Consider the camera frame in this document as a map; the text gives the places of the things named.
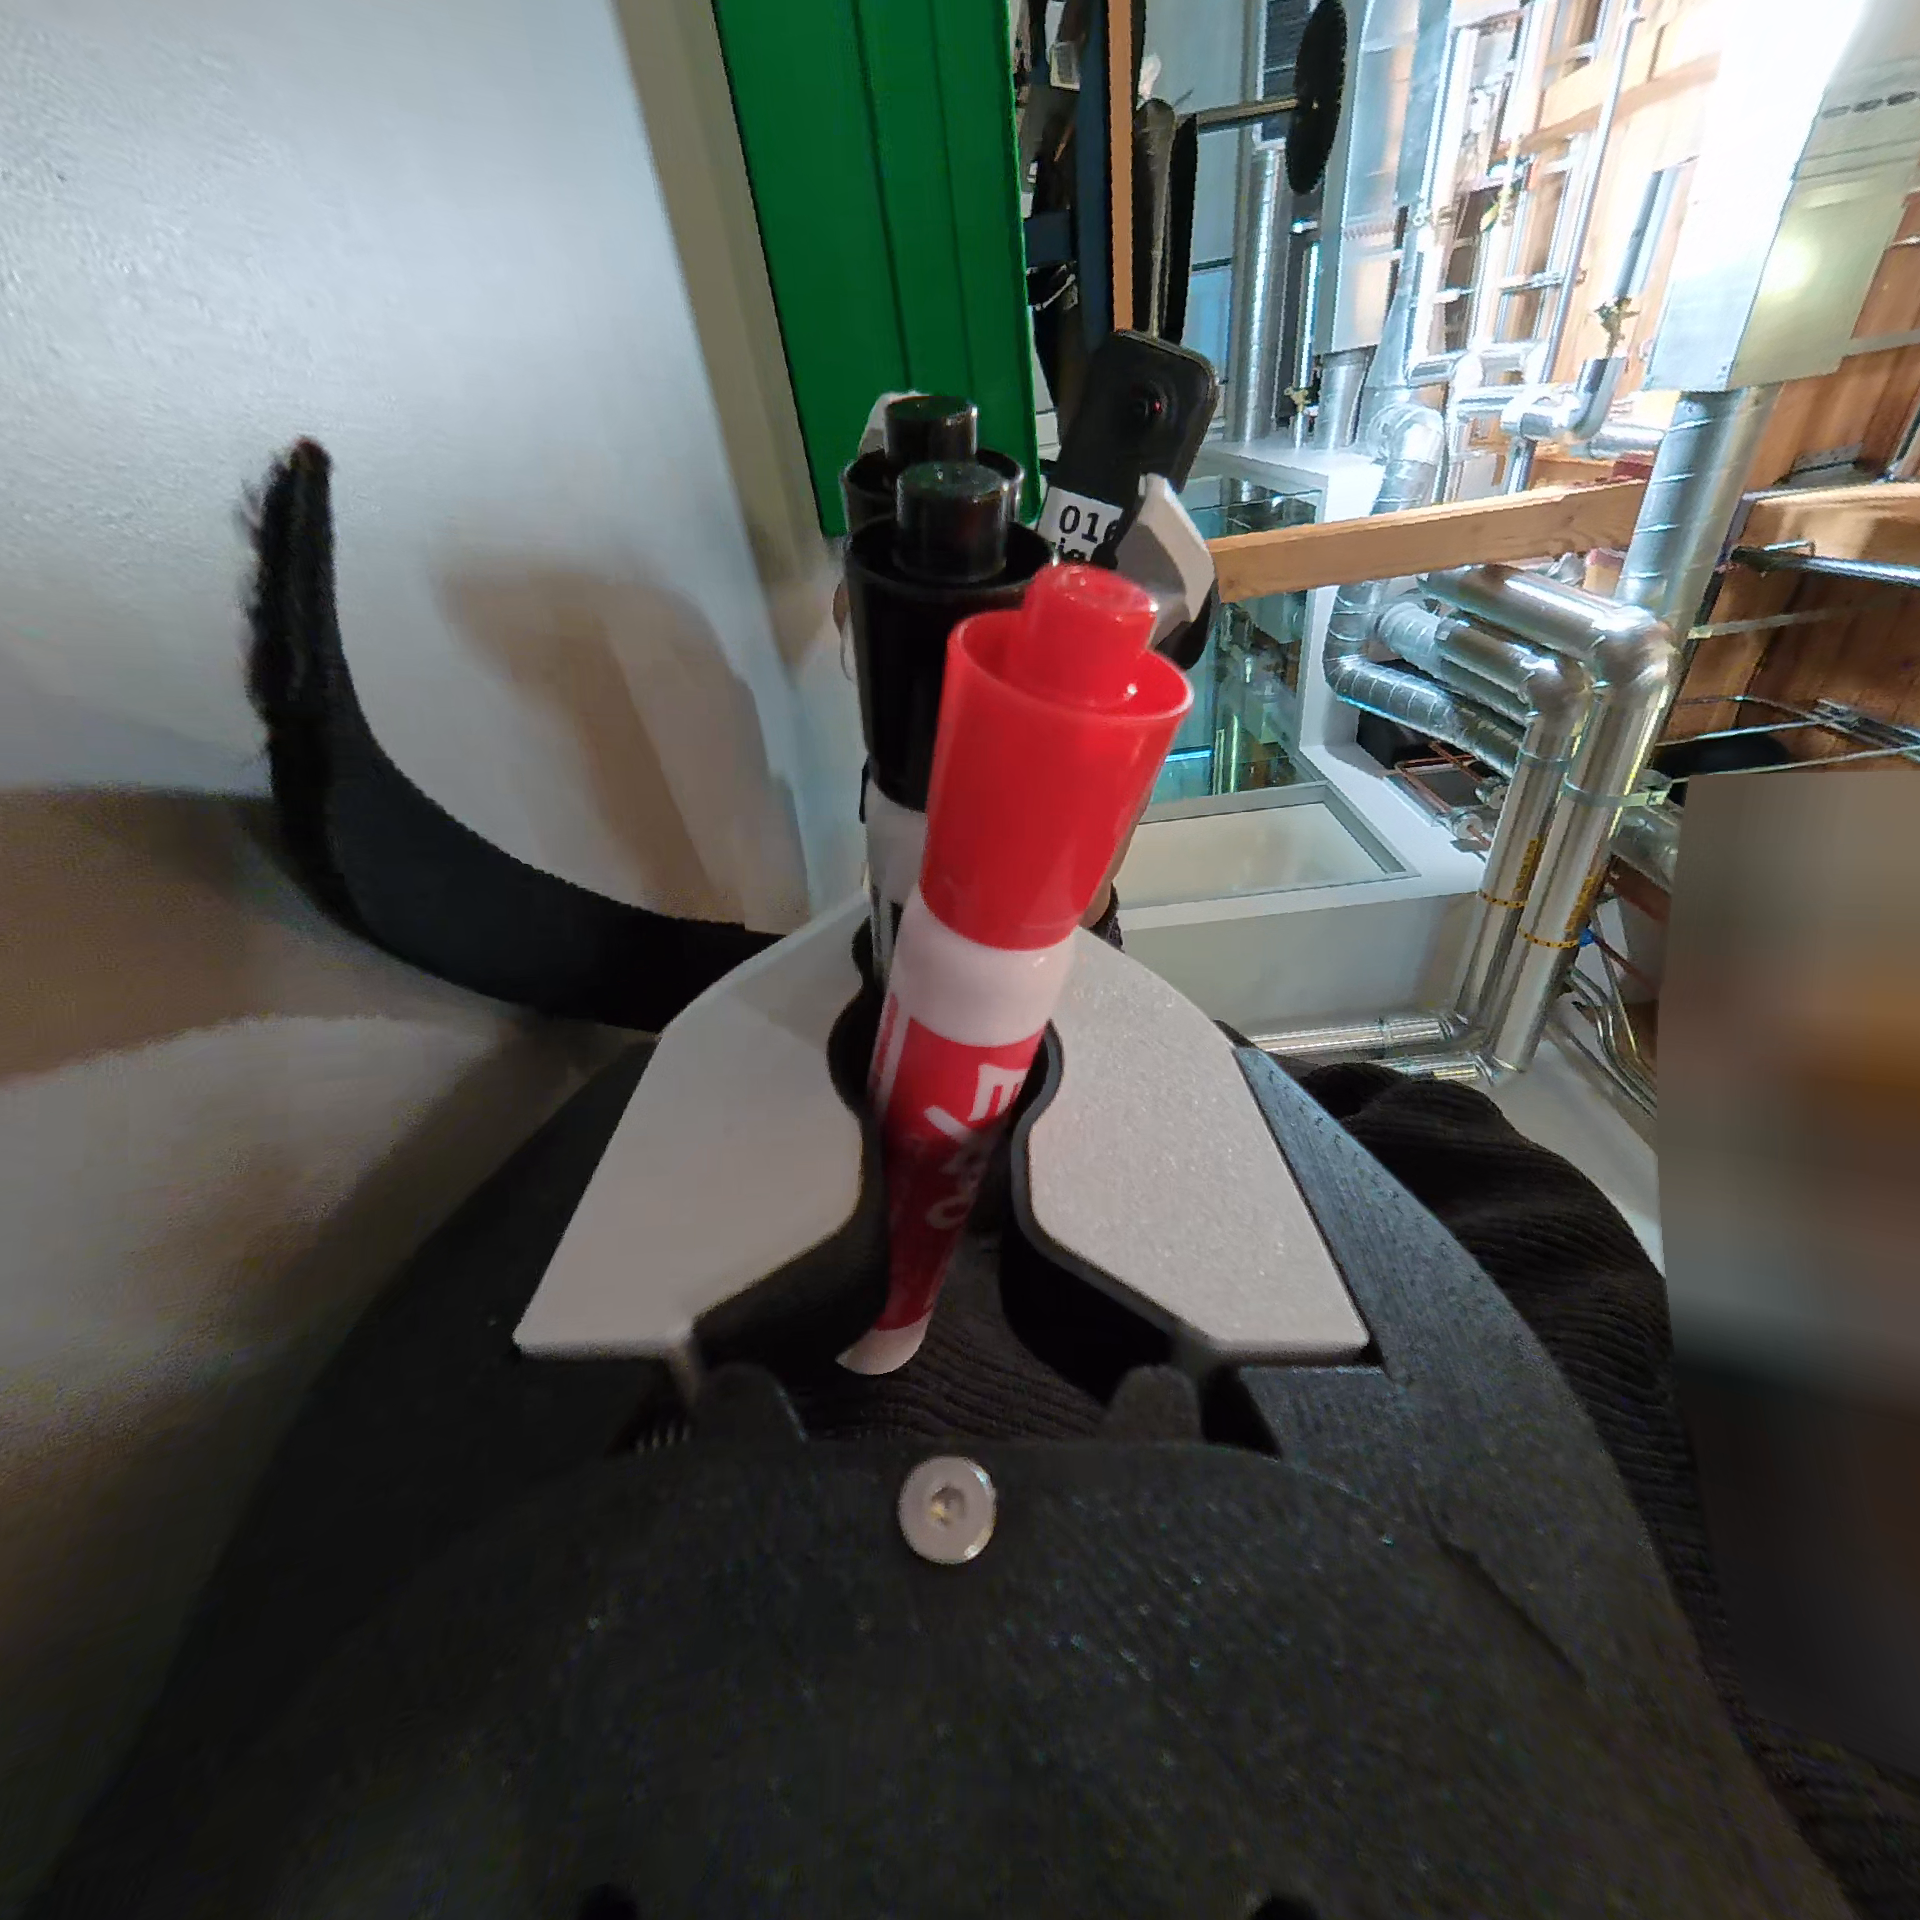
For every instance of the wooden handrail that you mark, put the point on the wooden handrail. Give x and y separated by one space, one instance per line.
1425 541

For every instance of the silver ducts bundle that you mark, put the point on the silver ducts bundle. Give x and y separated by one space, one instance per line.
1440 661

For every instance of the green plastic bin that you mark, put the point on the green plastic bin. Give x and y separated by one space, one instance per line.
885 225

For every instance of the red dry-erase marker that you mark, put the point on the red dry-erase marker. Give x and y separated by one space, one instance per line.
1020 797

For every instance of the black round fan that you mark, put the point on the black round fan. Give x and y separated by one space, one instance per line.
1316 91

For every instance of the shiny steel pipe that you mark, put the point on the shiny steel pipe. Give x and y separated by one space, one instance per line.
1588 751

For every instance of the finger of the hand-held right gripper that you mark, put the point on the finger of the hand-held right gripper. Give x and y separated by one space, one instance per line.
1170 548

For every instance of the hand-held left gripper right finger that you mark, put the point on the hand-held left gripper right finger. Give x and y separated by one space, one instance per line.
1184 1171

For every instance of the vertical silver duct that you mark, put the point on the vertical silver duct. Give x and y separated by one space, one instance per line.
1262 300

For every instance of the person's black sweater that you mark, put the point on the person's black sweater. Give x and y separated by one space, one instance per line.
1574 1276

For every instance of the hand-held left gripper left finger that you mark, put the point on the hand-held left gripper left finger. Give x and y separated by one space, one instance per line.
704 1185

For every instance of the black dry-erase marker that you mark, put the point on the black dry-erase marker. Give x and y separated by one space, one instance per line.
930 629
922 428

